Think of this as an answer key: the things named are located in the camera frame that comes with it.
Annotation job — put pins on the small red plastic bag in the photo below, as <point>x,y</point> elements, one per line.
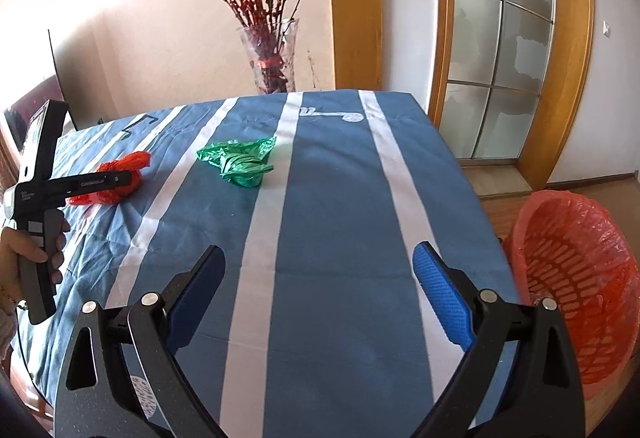
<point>125,162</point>

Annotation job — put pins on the wooden door frame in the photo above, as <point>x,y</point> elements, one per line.
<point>570,67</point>

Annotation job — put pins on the wooden wall trim post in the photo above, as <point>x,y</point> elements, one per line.
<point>352,7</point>

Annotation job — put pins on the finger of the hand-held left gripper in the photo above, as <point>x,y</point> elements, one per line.
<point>90,182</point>

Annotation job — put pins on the red plastic basket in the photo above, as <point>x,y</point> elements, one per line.
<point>565,278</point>

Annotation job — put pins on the blue white striped tablecloth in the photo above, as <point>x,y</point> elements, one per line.
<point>325,218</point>

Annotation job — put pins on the glass vase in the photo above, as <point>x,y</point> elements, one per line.
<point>270,57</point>

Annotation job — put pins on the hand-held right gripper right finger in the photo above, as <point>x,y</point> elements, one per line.
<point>445,298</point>

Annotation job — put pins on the frosted glass door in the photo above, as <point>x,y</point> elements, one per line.
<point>500,42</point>

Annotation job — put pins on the white wall switch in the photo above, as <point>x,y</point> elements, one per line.
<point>607,28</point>

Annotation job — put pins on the black flat television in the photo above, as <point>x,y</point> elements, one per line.
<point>45,90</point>

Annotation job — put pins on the green plastic bag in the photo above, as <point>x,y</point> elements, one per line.
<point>240,162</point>

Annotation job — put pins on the person's left forearm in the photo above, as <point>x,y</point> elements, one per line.
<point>6,328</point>

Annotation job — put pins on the person's left hand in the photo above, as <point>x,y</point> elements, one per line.
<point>12,258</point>

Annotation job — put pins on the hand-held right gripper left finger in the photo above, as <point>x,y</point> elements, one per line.
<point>197,298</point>

